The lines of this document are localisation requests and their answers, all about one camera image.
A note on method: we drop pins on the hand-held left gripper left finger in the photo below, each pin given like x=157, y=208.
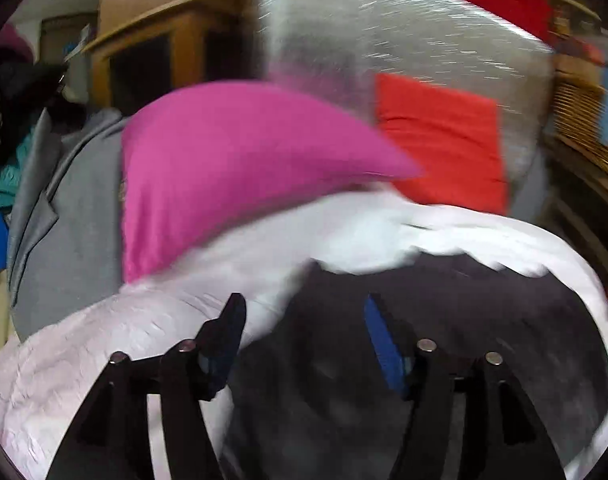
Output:
x=228, y=342

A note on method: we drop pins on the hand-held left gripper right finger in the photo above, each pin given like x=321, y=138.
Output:
x=384, y=345

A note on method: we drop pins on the dark grey garment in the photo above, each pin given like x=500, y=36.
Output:
x=484, y=300

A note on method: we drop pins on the white bedsheet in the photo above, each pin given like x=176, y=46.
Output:
x=84, y=360

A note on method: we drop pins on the pink cloth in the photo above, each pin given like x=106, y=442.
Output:
x=234, y=170

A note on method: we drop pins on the grey suit jacket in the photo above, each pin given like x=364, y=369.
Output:
x=59, y=220

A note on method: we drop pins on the red folded cloth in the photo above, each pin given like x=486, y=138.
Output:
x=444, y=145

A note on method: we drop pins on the dark wooden furniture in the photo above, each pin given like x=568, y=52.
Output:
x=584, y=230

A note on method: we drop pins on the teal cloth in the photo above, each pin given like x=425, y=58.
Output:
x=14, y=175

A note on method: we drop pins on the wicker basket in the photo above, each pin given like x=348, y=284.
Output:
x=584, y=120

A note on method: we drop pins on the wooden cabinet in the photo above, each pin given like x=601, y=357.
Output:
x=149, y=45

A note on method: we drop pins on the black cloth pile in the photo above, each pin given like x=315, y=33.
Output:
x=29, y=85

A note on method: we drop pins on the magenta cloth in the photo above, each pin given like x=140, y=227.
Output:
x=14, y=40

